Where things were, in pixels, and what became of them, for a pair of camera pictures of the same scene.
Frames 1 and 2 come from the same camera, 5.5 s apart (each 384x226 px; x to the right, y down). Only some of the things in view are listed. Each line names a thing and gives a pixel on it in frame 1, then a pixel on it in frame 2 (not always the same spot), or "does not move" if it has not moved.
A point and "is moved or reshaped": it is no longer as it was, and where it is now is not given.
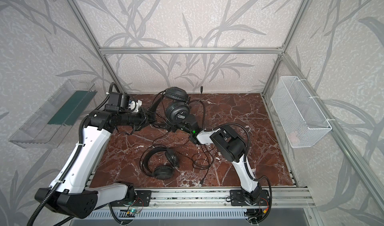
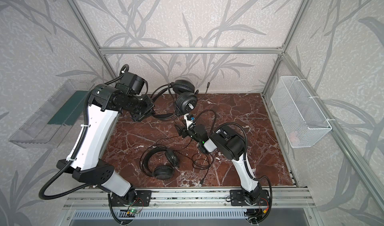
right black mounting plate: x=237 y=198 does not move
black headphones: x=177 y=99 is moved or reshaped
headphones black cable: x=190 y=102 to x=209 y=110
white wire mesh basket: x=304 y=123 does not move
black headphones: x=162 y=172 does not move
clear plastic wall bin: x=48 y=126 does not move
